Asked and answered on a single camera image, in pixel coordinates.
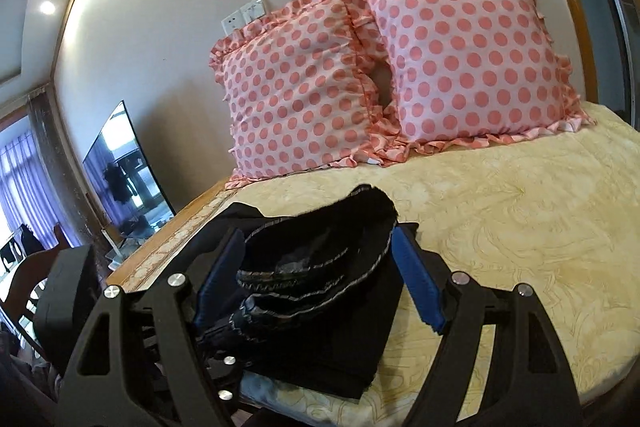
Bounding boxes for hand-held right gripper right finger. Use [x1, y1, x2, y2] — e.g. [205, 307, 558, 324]
[391, 222, 587, 427]

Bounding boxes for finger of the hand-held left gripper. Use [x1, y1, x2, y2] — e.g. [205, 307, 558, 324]
[197, 329, 251, 377]
[200, 375, 247, 415]

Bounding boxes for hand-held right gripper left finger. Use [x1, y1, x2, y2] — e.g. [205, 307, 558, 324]
[59, 228, 248, 427]

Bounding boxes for black pants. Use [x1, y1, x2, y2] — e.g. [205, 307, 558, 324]
[192, 184, 407, 401]

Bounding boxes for wooden chair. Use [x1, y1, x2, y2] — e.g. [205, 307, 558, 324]
[0, 223, 72, 360]

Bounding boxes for glass television stand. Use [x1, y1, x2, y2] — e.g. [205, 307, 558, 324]
[101, 216, 153, 269]

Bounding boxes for yellow patterned bedspread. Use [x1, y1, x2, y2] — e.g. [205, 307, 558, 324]
[107, 99, 640, 427]

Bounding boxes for purple curtain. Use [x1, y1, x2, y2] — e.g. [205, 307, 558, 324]
[0, 126, 66, 254]

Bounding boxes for brown curtain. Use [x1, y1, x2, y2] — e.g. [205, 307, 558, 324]
[27, 88, 109, 260]

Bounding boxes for flat screen television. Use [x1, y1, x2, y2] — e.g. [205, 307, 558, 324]
[82, 100, 177, 234]

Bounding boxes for pink polka dot ruffled pillow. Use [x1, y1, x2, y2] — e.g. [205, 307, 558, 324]
[361, 0, 599, 158]
[209, 0, 431, 182]

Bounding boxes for dark sliding door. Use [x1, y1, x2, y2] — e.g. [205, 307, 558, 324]
[570, 0, 640, 134]

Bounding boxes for wooden bed frame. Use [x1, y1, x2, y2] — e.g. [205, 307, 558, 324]
[106, 179, 236, 295]

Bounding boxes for white wall switch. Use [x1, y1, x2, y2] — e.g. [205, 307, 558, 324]
[239, 0, 268, 26]

